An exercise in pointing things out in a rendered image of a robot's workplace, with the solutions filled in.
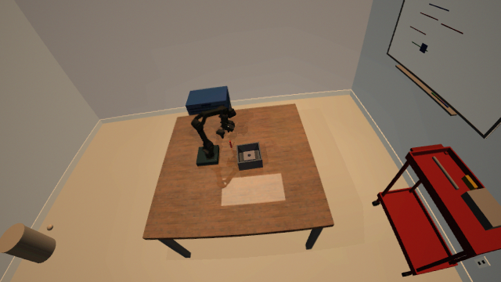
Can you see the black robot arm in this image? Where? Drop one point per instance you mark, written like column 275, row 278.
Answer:
column 225, row 113

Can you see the beige square plate with hole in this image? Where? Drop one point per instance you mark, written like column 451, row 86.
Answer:
column 249, row 155

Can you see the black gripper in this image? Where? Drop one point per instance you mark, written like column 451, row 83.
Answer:
column 221, row 132

